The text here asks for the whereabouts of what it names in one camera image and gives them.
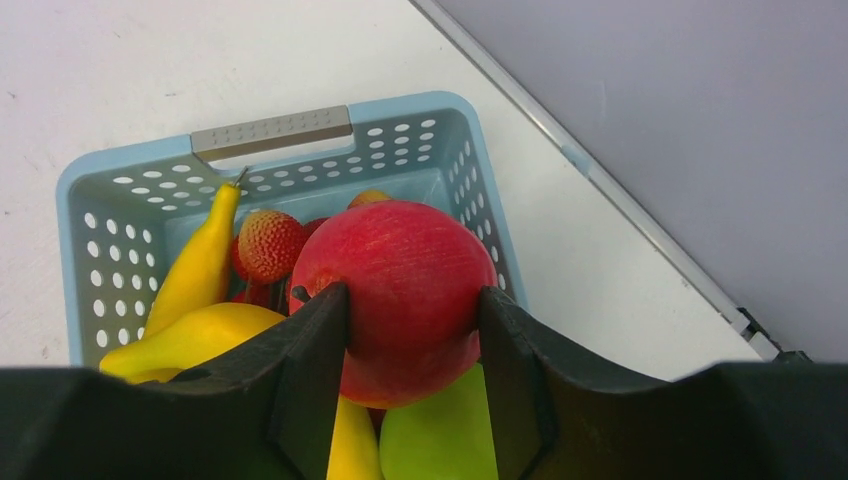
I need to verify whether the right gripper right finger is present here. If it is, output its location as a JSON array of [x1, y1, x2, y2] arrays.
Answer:
[[478, 287, 847, 479]]

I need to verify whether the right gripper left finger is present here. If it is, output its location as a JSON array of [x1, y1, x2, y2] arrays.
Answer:
[[1, 283, 349, 479]]

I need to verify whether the yellow fake banana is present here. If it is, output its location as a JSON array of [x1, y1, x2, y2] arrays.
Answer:
[[99, 302, 383, 479]]

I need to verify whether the green fake apple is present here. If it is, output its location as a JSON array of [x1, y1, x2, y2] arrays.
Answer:
[[379, 364, 499, 480]]

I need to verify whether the small yellow fake pepper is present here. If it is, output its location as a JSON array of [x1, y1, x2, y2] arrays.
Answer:
[[144, 179, 241, 338]]

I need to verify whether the red fake grape bunch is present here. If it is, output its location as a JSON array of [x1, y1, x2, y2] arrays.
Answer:
[[228, 189, 395, 313]]

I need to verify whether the blue plastic basket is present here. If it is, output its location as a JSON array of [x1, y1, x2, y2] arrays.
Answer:
[[56, 91, 527, 367]]

